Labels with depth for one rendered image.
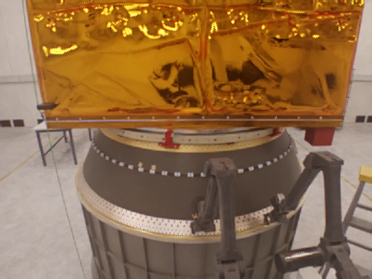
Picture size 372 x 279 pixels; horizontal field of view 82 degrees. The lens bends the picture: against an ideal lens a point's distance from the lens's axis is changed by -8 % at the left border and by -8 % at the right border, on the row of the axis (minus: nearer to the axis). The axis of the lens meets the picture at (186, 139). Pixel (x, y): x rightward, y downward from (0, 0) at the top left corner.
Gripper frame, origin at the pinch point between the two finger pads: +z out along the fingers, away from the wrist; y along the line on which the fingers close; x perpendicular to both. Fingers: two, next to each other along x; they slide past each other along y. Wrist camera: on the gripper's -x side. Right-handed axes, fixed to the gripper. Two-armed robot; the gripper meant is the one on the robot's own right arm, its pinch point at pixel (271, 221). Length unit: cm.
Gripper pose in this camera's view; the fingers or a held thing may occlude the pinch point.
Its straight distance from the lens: 159.1
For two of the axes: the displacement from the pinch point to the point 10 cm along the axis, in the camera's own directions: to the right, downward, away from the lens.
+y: -9.9, 0.5, -1.3
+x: 1.2, 7.7, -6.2
